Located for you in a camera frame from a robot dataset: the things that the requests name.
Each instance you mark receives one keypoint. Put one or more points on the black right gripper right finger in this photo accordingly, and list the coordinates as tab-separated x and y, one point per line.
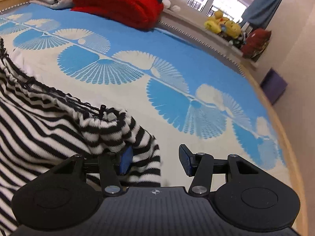
241	193

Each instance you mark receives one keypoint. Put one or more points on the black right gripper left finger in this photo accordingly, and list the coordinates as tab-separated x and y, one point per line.
68	194

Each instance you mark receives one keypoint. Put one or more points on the black white striped hoodie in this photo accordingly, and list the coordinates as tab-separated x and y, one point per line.
42	126

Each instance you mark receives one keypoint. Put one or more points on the blue white patterned bedspread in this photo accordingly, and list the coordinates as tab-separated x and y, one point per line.
178	92

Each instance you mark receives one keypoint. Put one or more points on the purple box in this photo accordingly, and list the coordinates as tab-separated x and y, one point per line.
273	86

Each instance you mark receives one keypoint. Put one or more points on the dark red plush toy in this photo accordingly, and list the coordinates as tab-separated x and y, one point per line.
256	43

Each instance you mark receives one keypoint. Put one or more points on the yellow plush toys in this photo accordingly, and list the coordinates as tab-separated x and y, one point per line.
218	23

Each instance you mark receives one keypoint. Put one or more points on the blue curtain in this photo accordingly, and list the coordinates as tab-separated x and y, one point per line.
260	13

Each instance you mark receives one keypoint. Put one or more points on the red knitted blanket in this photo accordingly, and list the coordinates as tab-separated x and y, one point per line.
139	14

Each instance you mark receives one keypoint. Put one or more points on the white plush toy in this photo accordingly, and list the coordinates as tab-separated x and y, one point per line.
173	5

